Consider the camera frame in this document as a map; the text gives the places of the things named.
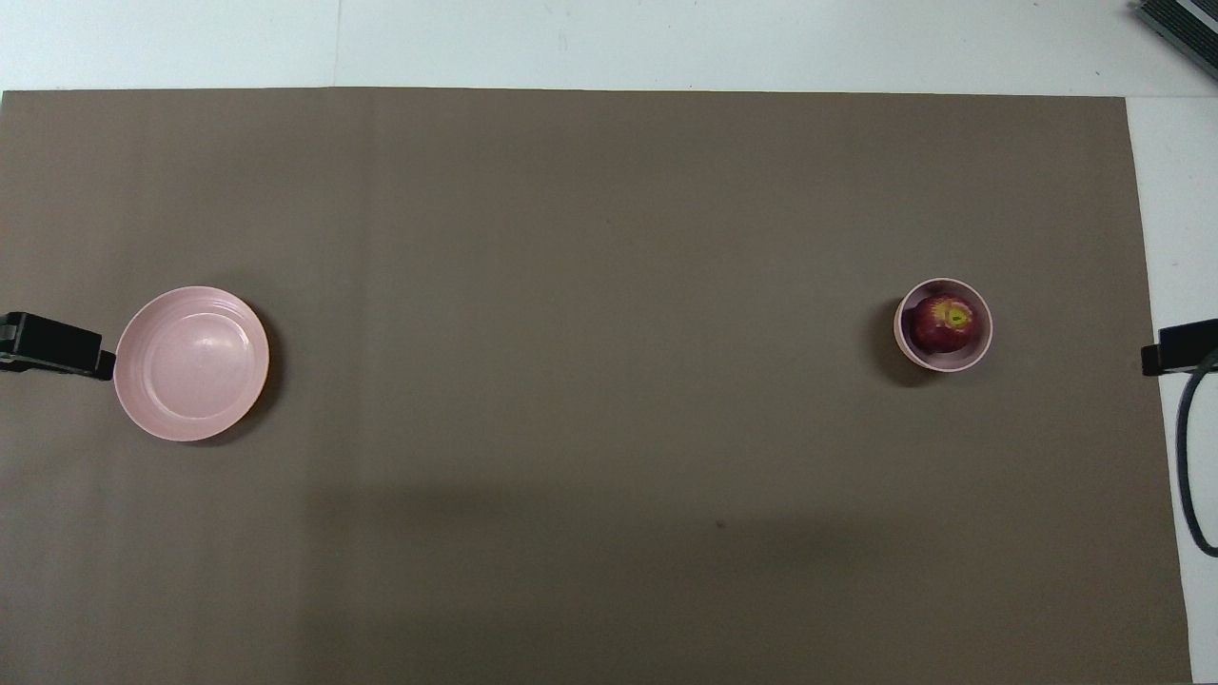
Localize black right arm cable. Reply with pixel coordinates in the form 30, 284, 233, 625
1175, 346, 1218, 558

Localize pink small bowl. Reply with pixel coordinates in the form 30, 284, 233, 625
894, 278, 993, 373

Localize pink round plate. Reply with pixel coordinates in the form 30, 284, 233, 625
113, 286, 270, 442

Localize brown table mat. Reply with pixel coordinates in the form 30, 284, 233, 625
0, 88, 1193, 685

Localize dark red apple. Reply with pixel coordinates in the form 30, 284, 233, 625
911, 294, 978, 355

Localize grey ridged device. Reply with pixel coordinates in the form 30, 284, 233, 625
1132, 0, 1218, 82

